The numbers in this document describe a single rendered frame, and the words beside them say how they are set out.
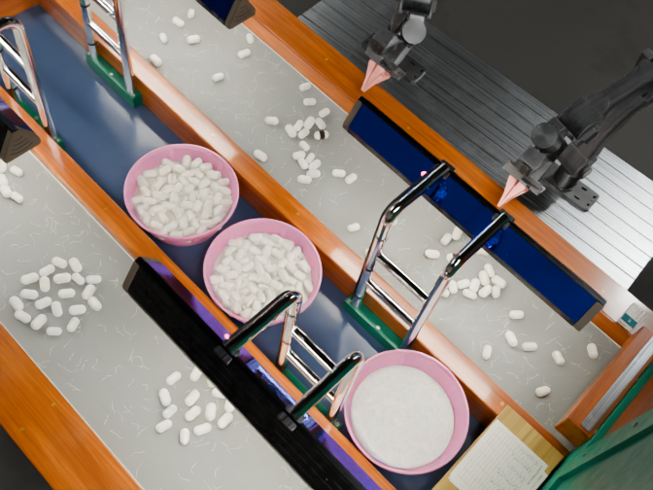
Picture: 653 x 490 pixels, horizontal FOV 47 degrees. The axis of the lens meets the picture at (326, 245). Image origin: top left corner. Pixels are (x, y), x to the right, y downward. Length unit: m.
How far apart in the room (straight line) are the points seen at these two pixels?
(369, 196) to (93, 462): 0.87
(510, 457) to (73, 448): 0.87
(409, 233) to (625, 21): 2.19
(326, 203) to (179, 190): 0.35
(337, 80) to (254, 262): 0.58
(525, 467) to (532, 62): 2.12
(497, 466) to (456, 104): 1.04
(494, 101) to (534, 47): 1.25
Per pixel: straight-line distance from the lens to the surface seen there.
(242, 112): 1.97
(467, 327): 1.75
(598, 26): 3.70
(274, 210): 1.79
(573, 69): 3.45
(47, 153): 1.90
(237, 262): 1.72
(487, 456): 1.62
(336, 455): 1.21
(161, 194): 1.82
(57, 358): 1.67
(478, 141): 2.13
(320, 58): 2.08
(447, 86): 2.23
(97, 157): 1.98
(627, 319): 1.86
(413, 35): 1.81
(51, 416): 1.60
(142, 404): 1.61
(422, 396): 1.67
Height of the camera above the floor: 2.26
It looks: 60 degrees down
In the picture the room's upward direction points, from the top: 14 degrees clockwise
